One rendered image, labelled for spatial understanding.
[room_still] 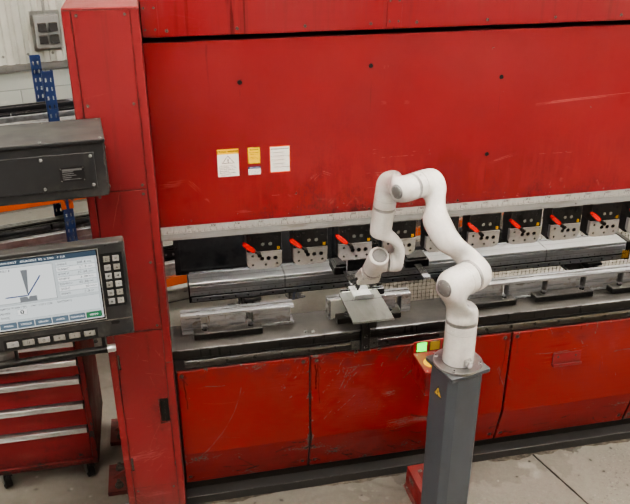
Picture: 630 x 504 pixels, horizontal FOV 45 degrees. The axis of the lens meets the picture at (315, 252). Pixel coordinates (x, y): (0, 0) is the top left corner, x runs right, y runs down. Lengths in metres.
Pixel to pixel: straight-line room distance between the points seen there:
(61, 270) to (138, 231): 0.43
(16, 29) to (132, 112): 4.28
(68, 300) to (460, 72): 1.76
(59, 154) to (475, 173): 1.76
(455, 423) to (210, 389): 1.09
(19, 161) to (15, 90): 4.61
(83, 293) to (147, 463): 1.10
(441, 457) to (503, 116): 1.43
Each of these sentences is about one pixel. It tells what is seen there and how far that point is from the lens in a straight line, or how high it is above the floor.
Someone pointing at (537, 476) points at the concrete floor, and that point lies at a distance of 4.12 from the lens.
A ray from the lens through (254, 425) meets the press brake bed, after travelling 3.60.
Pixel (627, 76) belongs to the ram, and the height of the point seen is 1.92.
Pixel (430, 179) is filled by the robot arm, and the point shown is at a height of 1.68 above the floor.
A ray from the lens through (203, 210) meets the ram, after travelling 3.15.
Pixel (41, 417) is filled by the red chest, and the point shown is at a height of 0.43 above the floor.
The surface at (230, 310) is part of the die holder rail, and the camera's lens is 3.40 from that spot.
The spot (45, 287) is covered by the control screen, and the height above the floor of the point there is 1.46.
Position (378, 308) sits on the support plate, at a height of 1.00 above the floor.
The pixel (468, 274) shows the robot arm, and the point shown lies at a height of 1.41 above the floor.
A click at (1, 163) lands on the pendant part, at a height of 1.89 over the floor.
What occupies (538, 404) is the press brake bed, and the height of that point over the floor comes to 0.32.
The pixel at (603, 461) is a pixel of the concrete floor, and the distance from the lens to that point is 4.31.
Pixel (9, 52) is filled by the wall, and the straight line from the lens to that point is 7.04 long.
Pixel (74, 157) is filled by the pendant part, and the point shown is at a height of 1.89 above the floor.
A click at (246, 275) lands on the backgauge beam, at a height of 0.98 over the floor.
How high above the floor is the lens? 2.66
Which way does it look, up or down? 26 degrees down
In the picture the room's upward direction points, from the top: straight up
